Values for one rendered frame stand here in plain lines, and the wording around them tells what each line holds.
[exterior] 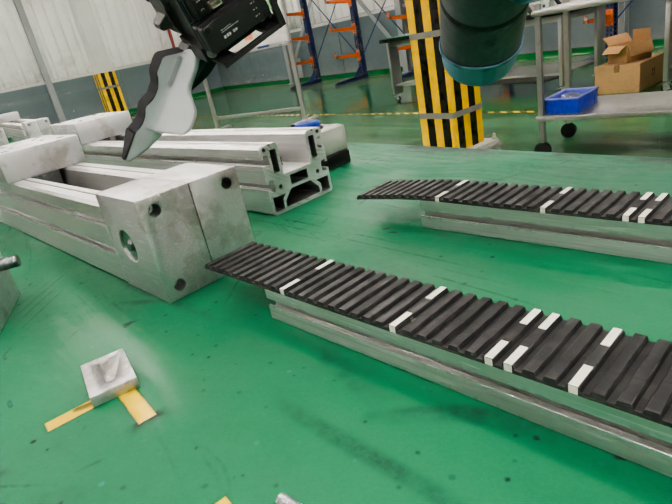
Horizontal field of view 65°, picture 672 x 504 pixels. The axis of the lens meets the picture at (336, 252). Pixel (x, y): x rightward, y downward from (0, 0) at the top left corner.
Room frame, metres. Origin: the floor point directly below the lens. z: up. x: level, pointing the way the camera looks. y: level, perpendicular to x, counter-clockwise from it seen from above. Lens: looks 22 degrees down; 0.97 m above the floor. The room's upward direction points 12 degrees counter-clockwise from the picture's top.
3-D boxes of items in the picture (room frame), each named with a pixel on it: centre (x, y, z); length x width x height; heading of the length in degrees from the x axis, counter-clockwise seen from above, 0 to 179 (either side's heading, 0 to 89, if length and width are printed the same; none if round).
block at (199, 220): (0.50, 0.13, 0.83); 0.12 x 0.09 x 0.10; 130
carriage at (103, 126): (1.14, 0.44, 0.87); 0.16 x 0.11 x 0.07; 40
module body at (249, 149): (0.95, 0.28, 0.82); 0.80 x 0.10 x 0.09; 40
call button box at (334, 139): (0.81, 0.01, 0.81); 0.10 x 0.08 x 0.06; 130
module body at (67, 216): (0.83, 0.43, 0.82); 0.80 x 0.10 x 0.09; 40
